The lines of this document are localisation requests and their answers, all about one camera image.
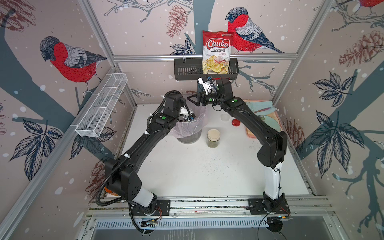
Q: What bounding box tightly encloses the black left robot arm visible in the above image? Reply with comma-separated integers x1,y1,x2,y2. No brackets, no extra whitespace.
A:
95,91,191,214

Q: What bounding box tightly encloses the clear plastic jar lid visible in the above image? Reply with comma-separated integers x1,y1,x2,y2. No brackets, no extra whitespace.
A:
221,114,231,122

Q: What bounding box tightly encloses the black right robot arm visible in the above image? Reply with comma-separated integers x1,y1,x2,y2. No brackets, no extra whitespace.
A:
188,78,288,213

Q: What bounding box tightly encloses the jar with beige lid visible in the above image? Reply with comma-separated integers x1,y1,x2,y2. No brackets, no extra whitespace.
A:
207,129,221,148

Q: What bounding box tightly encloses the Chuba cassava chips bag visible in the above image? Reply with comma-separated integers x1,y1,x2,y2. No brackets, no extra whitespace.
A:
202,31,234,76

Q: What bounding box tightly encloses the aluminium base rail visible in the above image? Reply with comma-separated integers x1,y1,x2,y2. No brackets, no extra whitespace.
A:
85,195,335,219

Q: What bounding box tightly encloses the teal cloth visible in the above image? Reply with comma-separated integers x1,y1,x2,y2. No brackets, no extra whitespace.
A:
246,101,276,116

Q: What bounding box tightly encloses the light green floral plate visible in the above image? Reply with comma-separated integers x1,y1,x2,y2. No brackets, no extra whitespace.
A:
260,116,281,132

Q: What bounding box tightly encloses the pink tray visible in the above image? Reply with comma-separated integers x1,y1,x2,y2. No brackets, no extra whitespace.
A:
243,99,283,139

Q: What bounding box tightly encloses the orange funnel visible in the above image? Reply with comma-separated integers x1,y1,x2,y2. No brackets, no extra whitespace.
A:
105,188,116,196

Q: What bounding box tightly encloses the red jar lid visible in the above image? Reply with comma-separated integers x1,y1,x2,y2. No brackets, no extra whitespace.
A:
232,119,241,127

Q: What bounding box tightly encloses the black wall basket shelf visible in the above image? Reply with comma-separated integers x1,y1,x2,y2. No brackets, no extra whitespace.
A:
174,58,239,81

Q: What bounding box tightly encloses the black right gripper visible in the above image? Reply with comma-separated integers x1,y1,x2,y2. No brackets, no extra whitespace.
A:
186,89,224,109

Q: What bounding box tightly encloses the metal mesh trash bin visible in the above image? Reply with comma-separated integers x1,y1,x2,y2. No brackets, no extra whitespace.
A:
172,101,208,145

